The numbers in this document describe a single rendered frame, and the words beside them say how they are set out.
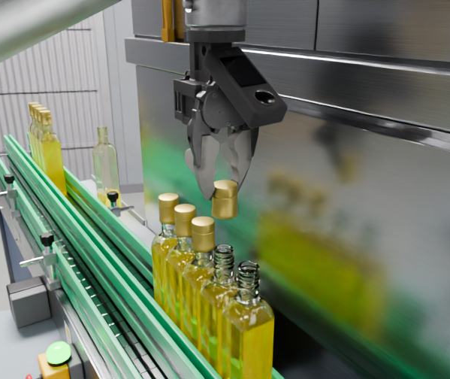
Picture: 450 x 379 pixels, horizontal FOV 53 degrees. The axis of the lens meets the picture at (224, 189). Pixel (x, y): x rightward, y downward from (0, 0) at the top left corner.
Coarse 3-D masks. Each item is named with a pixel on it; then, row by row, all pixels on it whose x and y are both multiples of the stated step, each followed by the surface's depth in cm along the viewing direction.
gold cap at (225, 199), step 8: (216, 184) 60; (224, 184) 60; (232, 184) 60; (216, 192) 59; (224, 192) 59; (232, 192) 59; (216, 200) 60; (224, 200) 59; (232, 200) 60; (216, 208) 60; (224, 208) 60; (232, 208) 60; (216, 216) 60; (224, 216) 60; (232, 216) 60
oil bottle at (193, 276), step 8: (192, 264) 69; (184, 272) 70; (192, 272) 68; (200, 272) 68; (208, 272) 68; (184, 280) 70; (192, 280) 68; (200, 280) 67; (184, 288) 71; (192, 288) 68; (200, 288) 67; (184, 296) 72; (192, 296) 69; (184, 304) 72; (192, 304) 70; (184, 312) 73; (192, 312) 70; (184, 320) 74; (192, 320) 71; (184, 328) 74; (192, 328) 71; (200, 328) 70; (192, 336) 72; (200, 336) 70; (200, 344) 71; (200, 352) 72
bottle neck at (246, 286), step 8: (240, 264) 59; (248, 264) 60; (256, 264) 59; (240, 272) 58; (248, 272) 58; (256, 272) 58; (240, 280) 59; (248, 280) 58; (256, 280) 59; (240, 288) 59; (248, 288) 59; (256, 288) 59; (240, 296) 60; (248, 296) 59; (256, 296) 60
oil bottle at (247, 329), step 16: (240, 304) 60; (256, 304) 60; (224, 320) 62; (240, 320) 59; (256, 320) 59; (272, 320) 61; (224, 336) 63; (240, 336) 59; (256, 336) 60; (272, 336) 62; (224, 352) 64; (240, 352) 60; (256, 352) 61; (272, 352) 63; (224, 368) 65; (240, 368) 61; (256, 368) 62
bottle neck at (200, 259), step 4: (196, 252) 68; (200, 252) 68; (208, 252) 68; (212, 252) 69; (196, 256) 68; (200, 256) 68; (204, 256) 68; (208, 256) 68; (212, 256) 69; (196, 260) 69; (200, 260) 68; (204, 260) 68; (208, 260) 68; (212, 260) 69; (196, 264) 69; (200, 264) 68; (204, 264) 68; (208, 264) 69
